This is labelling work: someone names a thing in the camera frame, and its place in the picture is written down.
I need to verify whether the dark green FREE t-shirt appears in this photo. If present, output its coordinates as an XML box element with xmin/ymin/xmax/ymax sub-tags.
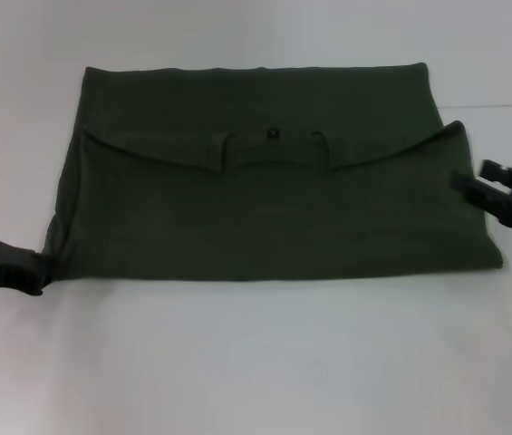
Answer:
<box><xmin>38</xmin><ymin>63</ymin><xmax>505</xmax><ymax>285</ymax></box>

